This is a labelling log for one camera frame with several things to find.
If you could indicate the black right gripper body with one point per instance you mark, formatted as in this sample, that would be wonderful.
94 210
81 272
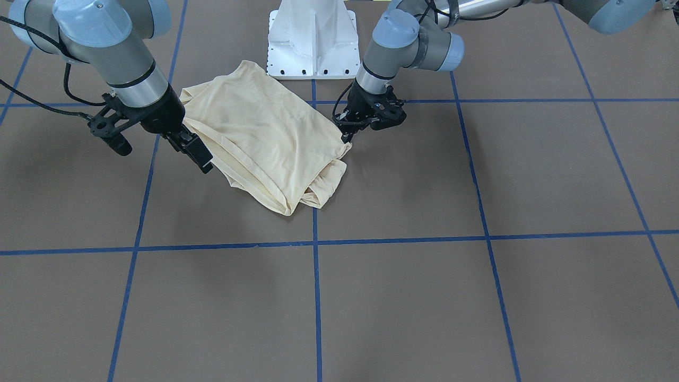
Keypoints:
158 112

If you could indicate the beige long-sleeve graphic shirt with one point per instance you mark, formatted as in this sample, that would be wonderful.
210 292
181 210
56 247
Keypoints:
265 139

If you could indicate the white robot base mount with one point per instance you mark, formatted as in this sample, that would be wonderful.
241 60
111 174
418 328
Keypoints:
312 40

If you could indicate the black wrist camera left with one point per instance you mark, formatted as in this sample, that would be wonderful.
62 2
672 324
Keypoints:
387 110

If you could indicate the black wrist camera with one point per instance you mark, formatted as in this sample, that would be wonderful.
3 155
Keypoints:
104 124
387 110

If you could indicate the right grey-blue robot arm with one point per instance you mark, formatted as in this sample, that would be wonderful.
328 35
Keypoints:
110 36

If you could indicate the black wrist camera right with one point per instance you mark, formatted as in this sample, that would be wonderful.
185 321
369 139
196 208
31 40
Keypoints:
104 124

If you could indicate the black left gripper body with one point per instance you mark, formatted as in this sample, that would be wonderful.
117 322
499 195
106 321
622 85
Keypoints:
359 102

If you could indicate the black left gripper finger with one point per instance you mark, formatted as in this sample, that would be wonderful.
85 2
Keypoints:
347 130

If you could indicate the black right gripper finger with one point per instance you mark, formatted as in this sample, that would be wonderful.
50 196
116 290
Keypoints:
192 146

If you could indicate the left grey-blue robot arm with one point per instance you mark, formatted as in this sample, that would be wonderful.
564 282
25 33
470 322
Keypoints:
492 41

